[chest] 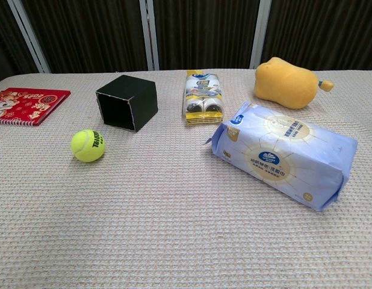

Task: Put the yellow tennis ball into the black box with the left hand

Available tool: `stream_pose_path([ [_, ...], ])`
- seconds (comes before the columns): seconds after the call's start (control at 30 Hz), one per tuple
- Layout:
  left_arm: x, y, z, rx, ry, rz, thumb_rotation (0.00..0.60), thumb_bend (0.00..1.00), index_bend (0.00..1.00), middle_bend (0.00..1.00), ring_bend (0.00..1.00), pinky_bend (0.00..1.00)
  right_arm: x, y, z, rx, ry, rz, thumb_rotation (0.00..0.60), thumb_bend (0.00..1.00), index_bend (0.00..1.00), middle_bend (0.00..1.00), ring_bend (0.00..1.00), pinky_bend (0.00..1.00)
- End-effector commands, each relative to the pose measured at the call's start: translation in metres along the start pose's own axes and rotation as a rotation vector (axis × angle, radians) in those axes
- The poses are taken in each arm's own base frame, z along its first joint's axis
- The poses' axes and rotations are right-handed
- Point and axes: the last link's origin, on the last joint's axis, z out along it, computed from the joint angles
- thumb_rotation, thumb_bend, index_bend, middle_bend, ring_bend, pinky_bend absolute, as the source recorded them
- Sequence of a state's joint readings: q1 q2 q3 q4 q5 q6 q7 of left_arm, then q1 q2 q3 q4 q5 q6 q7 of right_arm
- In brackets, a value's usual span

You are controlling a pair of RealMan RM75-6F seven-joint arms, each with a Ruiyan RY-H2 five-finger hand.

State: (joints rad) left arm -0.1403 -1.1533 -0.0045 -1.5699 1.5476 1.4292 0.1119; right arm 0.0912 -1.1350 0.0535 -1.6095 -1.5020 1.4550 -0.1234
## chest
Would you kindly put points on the black corrugated screen panel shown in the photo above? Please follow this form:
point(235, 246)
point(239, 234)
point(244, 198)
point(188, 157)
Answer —
point(92, 36)
point(324, 33)
point(204, 33)
point(5, 39)

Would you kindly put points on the blue tissue pack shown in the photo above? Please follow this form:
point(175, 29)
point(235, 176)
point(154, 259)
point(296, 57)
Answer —
point(282, 156)

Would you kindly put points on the yellow plush toy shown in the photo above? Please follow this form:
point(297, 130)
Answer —
point(283, 82)

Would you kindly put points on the yellow pack of rolls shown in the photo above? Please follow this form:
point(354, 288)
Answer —
point(203, 96)

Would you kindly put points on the beige woven tablecloth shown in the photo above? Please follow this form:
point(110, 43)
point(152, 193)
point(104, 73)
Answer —
point(162, 210)

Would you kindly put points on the black open cardboard box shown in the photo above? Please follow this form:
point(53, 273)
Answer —
point(135, 96)

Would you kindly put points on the white screen frame post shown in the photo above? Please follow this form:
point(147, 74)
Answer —
point(149, 36)
point(259, 36)
point(29, 36)

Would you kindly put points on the yellow tennis ball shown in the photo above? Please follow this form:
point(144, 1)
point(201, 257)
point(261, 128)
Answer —
point(85, 147)

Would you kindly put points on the red spiral calendar booklet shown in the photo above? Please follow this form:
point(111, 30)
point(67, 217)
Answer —
point(29, 105)

